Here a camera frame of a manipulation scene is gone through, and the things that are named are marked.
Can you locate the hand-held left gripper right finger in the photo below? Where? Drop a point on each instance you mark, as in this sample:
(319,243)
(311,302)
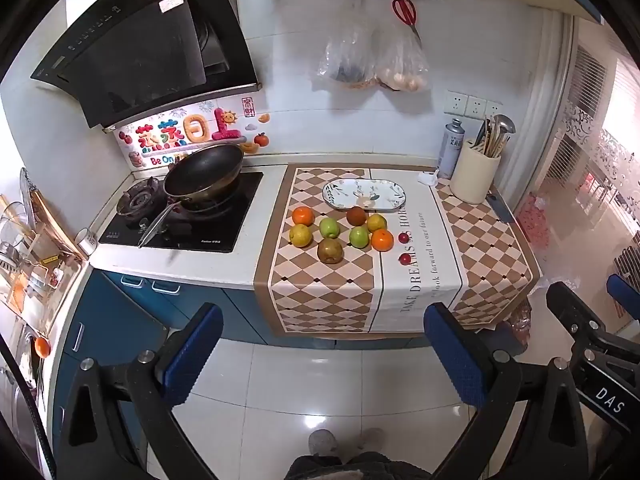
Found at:
(457,360)

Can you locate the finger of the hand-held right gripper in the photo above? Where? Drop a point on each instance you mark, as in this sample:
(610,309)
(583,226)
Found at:
(570,305)
(625,292)

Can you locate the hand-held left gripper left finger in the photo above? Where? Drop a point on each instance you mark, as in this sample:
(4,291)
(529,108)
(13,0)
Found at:
(192,355)

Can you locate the green apple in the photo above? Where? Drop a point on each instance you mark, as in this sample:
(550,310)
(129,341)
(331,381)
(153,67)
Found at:
(329,227)
(359,236)

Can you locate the rough yellow pear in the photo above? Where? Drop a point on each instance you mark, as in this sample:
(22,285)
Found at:
(300,235)

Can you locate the brown pear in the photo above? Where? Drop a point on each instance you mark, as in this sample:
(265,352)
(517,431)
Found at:
(330,250)

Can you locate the red-brown fruit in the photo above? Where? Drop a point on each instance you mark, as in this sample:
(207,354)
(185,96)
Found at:
(356,215)

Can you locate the white leaf-print plate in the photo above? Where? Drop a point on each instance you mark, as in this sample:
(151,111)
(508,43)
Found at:
(350,192)

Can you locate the red mesh bag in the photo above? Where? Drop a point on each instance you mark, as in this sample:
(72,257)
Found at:
(520,330)

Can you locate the checkered table runner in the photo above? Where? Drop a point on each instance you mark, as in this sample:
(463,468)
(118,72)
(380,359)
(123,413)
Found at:
(420,280)

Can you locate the pink plastic bag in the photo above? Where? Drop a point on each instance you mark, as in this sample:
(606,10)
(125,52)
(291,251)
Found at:
(532,220)

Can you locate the person's grey slipper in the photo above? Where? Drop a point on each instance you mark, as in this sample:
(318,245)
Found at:
(371,437)
(322,442)

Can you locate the black gas stove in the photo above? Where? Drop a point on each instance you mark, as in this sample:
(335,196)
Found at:
(225,230)

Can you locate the small orange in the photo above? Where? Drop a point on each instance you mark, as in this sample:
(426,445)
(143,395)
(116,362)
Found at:
(41,347)

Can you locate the person's dark pants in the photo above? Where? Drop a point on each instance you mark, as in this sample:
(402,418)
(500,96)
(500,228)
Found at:
(350,467)

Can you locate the white cup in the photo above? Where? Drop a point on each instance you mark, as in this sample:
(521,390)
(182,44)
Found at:
(86,242)

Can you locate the cream utensil holder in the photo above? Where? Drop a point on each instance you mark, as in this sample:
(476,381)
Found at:
(474,175)

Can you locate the glass sliding door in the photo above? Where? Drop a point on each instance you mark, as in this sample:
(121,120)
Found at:
(585,135)

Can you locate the black wok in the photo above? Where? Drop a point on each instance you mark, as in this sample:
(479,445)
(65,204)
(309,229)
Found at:
(205,172)

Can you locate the small white plastic object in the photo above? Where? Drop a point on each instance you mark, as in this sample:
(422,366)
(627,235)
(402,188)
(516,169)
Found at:
(427,178)

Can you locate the bundle of chopsticks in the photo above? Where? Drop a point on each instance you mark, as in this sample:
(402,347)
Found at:
(487,140)

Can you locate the metal ladle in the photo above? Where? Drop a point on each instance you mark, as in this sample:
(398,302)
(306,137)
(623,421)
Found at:
(505,123)

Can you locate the grey spray can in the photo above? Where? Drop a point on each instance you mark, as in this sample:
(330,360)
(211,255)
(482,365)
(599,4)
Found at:
(451,147)

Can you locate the metal dish rack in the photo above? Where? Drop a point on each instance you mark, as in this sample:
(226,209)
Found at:
(30,240)

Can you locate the clear bag with pale bulbs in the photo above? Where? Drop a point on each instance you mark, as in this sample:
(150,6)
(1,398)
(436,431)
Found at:
(402,67)

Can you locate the black range hood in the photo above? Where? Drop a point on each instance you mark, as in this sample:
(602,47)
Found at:
(140,50)

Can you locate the clear bag with dark contents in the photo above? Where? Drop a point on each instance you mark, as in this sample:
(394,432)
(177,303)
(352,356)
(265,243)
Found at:
(347,55)

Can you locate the white wall socket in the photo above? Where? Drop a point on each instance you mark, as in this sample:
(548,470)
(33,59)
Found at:
(475,106)
(493,108)
(456,102)

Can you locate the colourful wall sticker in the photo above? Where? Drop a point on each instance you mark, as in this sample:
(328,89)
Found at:
(195,132)

